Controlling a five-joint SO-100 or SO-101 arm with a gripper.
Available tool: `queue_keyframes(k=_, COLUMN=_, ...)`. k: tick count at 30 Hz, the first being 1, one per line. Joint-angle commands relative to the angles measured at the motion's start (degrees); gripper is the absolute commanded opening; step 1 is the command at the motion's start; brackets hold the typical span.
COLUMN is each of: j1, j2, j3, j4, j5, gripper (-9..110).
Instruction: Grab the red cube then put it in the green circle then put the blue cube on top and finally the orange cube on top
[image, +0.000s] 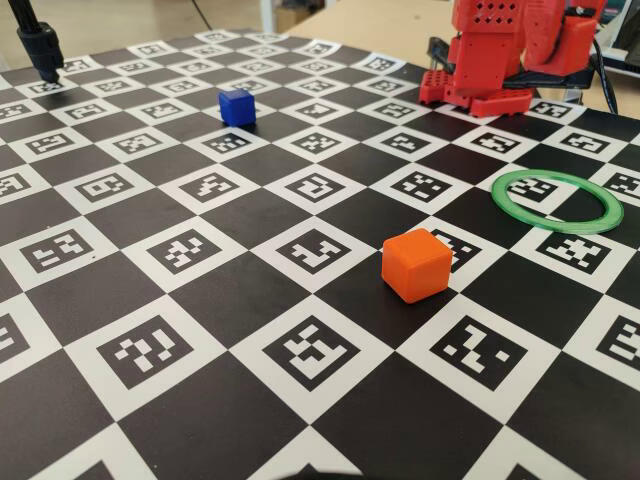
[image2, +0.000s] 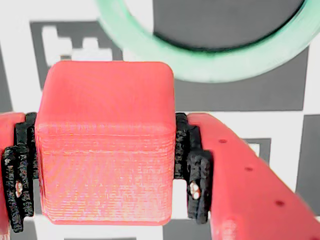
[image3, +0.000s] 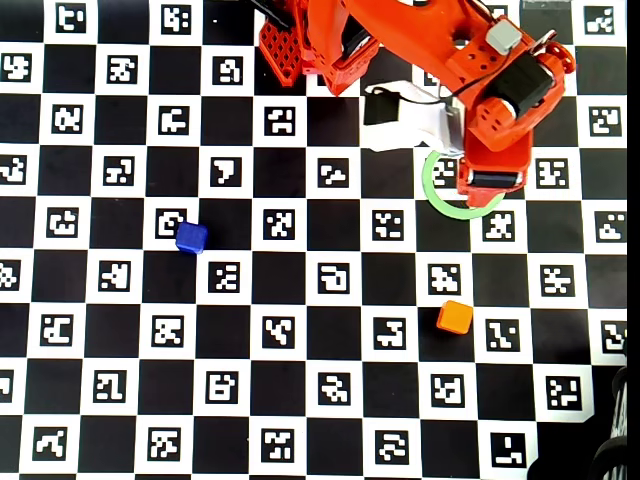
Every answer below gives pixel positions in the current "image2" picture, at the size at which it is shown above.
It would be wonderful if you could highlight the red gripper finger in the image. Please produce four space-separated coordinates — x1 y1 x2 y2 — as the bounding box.
174 112 320 240
0 112 39 240

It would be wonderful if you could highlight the red cube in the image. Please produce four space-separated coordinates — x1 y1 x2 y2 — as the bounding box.
34 61 176 226

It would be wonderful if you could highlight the black white marker checkerboard mat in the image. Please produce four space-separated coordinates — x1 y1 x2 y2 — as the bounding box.
0 0 320 240

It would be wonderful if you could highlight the green ring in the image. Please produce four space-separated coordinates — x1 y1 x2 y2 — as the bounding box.
94 0 320 84

